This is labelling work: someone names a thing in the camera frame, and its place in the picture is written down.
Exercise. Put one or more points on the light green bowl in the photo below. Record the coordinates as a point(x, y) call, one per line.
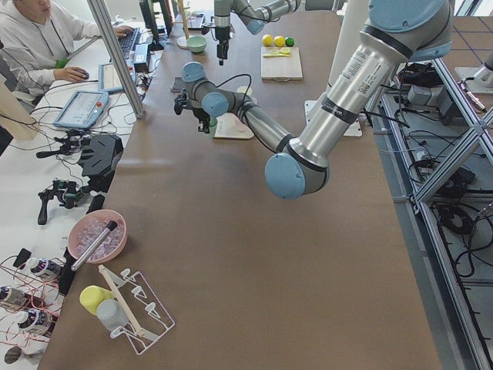
point(196, 44)

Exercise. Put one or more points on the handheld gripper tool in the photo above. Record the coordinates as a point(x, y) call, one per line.
point(68, 193)

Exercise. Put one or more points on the aluminium frame post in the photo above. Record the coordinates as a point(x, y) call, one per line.
point(103, 21)

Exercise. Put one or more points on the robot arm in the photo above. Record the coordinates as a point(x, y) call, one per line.
point(253, 18)
point(394, 32)

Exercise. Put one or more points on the wooden cutting board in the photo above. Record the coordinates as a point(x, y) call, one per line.
point(281, 69)

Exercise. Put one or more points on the yellow plastic knife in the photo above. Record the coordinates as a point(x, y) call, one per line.
point(275, 55)

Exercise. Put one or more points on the green cup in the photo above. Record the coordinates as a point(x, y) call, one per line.
point(212, 127)

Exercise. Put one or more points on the pink cup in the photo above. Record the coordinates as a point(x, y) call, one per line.
point(239, 128)

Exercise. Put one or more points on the blue teach pendant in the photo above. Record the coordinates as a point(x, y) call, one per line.
point(82, 110)

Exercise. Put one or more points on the yellow cup on rack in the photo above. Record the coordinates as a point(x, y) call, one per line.
point(92, 296)

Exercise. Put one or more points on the grey cup on rack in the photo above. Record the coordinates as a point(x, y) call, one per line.
point(111, 314)

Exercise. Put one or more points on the pink bowl with ice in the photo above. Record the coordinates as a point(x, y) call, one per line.
point(91, 226)

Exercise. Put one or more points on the seated person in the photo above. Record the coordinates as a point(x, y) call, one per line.
point(38, 37)

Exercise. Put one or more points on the whole yellow lemon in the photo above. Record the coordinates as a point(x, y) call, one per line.
point(279, 41)
point(267, 40)

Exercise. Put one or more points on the metal tube with black cap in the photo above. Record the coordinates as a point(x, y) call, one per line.
point(92, 246)

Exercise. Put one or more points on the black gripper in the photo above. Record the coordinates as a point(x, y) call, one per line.
point(200, 114)
point(221, 35)

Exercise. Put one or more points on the black keyboard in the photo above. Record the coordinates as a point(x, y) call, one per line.
point(129, 41)

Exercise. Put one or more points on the white wire cup rack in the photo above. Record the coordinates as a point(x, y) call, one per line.
point(148, 310)

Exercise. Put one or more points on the green lime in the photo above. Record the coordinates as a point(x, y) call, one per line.
point(289, 42)

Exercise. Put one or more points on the wooden stick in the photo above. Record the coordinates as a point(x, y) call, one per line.
point(115, 283)

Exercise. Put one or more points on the cream cup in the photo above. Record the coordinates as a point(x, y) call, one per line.
point(245, 92)

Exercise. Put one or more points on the cream rabbit tray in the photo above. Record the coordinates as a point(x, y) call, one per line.
point(225, 130)

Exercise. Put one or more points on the grey folded cloth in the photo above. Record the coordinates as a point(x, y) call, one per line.
point(178, 85)

